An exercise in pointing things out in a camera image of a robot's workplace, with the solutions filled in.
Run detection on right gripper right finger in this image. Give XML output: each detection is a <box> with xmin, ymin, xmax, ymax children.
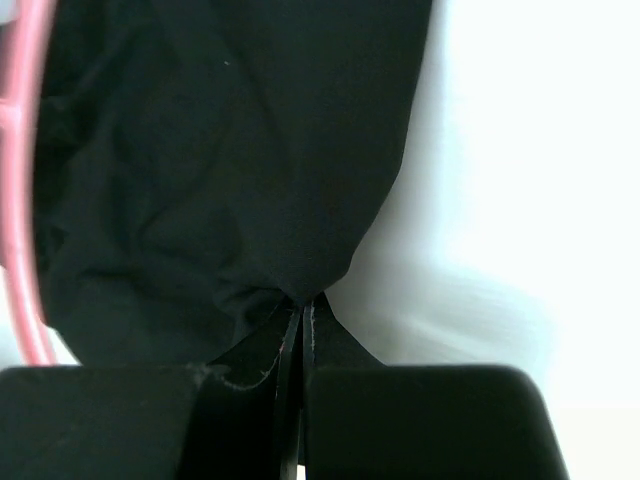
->
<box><xmin>302</xmin><ymin>296</ymin><xmax>568</xmax><ymax>479</ymax></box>

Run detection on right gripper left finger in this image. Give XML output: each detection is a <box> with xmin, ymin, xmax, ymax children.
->
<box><xmin>1</xmin><ymin>305</ymin><xmax>300</xmax><ymax>479</ymax></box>

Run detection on black trousers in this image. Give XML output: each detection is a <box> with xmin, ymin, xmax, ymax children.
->
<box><xmin>33</xmin><ymin>1</ymin><xmax>431</xmax><ymax>365</ymax></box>

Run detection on pink clothes hanger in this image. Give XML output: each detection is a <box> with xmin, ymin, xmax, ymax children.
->
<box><xmin>1</xmin><ymin>1</ymin><xmax>56</xmax><ymax>366</ymax></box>

